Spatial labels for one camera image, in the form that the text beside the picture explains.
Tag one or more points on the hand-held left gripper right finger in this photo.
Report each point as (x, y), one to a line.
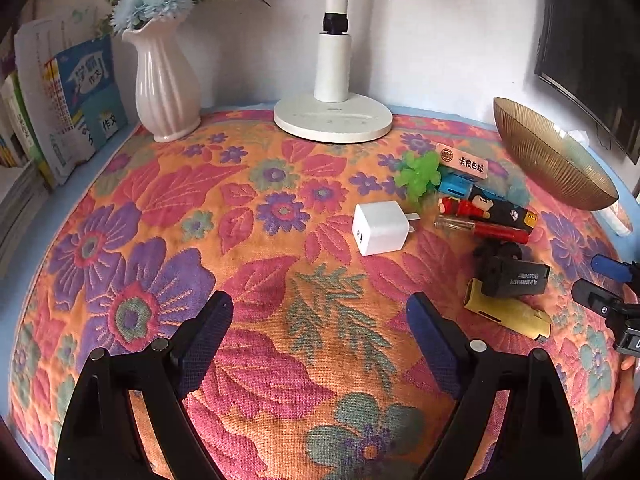
(431, 335)

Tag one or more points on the row of upright books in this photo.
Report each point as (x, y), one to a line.
(12, 125)

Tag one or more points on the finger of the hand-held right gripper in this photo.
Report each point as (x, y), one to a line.
(611, 267)
(595, 297)

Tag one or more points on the black cartoon print lighter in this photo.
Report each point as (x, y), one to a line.
(505, 210)

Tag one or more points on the red pen with glass tube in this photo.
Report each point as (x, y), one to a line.
(492, 231)

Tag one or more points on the blue lighter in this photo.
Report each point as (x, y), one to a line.
(455, 185)

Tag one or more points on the white desk lamp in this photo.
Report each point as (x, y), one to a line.
(332, 110)

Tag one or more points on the green plastic gecko toy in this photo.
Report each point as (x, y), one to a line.
(417, 175)

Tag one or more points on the brown ribbed glass bowl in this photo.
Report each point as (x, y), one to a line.
(550, 160)

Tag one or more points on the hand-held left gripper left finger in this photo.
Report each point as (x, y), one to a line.
(205, 335)

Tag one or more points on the pink eraser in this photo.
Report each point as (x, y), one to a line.
(461, 161)

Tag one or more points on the white ribbed vase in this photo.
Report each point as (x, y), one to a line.
(162, 85)

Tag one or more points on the clear plastic packet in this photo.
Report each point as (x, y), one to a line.
(617, 221)

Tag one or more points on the black wall television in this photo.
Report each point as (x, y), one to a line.
(585, 35)

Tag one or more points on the black battery box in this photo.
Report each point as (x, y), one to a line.
(520, 276)

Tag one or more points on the white cover workbook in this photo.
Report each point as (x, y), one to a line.
(37, 60)

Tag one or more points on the person's right hand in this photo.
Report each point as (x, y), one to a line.
(629, 400)

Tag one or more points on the white charger plug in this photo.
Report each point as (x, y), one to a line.
(370, 230)

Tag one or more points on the white tissue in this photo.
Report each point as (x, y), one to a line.
(576, 136)

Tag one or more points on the blue cover workbook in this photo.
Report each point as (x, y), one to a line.
(92, 100)

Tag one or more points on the stack of flat books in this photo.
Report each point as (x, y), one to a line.
(17, 200)

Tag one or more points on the yellow lighter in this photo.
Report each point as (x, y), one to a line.
(515, 315)

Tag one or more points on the black clip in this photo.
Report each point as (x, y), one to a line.
(497, 251)

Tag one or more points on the floral patterned cloth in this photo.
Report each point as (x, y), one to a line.
(250, 240)

